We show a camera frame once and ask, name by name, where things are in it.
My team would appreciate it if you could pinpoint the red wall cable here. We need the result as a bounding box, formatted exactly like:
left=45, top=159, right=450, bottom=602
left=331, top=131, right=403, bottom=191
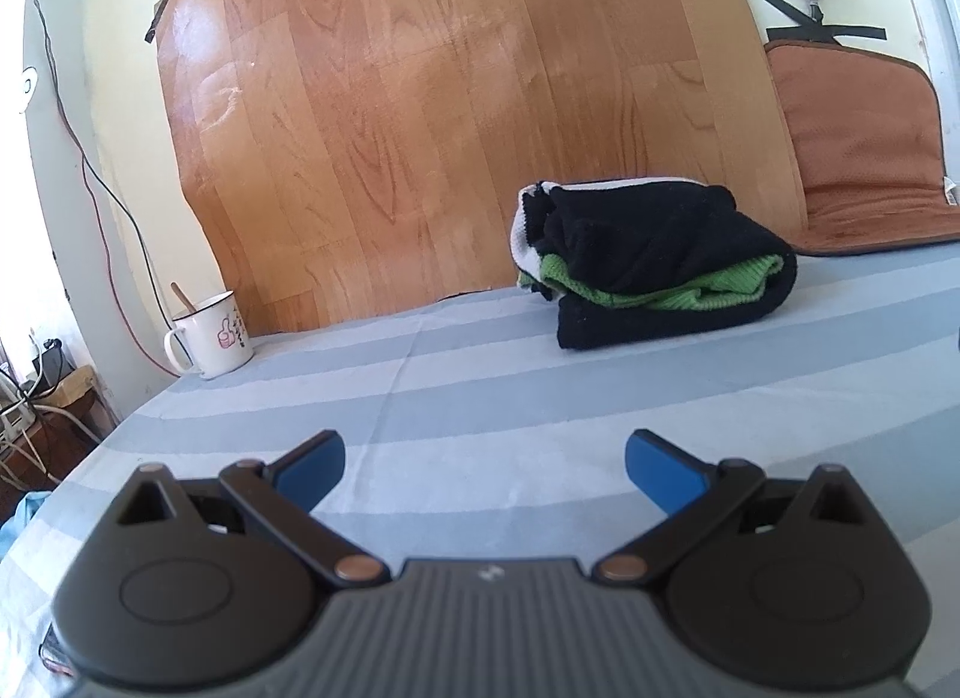
left=43, top=31, right=177, bottom=378

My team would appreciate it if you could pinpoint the navy and green knit sweater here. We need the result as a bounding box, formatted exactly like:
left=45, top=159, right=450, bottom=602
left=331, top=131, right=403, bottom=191
left=510, top=177, right=798, bottom=352

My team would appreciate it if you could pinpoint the black tape strip on sheet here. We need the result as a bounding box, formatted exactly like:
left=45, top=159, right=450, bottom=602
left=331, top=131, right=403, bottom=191
left=142, top=0, right=181, bottom=44

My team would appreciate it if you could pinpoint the brown perforated seat cushion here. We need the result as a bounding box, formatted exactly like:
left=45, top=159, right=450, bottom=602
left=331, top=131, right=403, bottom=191
left=763, top=40, right=960, bottom=257

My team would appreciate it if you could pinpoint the cardboard box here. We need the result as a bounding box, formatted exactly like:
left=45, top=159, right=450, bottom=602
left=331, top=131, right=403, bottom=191
left=41, top=366, right=100, bottom=418

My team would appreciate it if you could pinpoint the light blue cloth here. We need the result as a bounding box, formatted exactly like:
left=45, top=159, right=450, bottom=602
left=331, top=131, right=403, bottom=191
left=0, top=492, right=55, bottom=565

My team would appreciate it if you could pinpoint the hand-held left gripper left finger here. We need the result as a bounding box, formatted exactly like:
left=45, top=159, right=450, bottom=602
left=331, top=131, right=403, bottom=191
left=116, top=430, right=391, bottom=590

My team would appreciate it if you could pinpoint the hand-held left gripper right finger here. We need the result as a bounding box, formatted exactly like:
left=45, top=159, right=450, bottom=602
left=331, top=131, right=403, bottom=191
left=594, top=429, right=875, bottom=590

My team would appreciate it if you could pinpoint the short black tape strip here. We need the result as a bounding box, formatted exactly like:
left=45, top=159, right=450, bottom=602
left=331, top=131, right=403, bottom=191
left=763, top=0, right=820, bottom=34

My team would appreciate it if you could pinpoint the black wall cable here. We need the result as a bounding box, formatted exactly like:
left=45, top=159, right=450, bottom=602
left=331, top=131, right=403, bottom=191
left=25, top=0, right=182, bottom=378

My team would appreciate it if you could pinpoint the white enamel mug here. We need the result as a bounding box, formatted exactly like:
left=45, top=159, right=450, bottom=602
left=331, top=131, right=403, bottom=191
left=163, top=291, right=254, bottom=380

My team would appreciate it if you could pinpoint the wooden headboard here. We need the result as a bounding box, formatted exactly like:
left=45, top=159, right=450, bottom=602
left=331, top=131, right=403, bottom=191
left=157, top=0, right=811, bottom=339

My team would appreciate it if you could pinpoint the white framed glass door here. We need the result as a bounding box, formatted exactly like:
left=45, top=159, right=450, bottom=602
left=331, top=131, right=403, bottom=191
left=885, top=0, right=960, bottom=145

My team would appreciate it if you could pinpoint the long black tape strip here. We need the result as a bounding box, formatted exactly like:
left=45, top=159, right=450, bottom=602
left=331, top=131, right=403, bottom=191
left=769, top=25, right=887, bottom=46

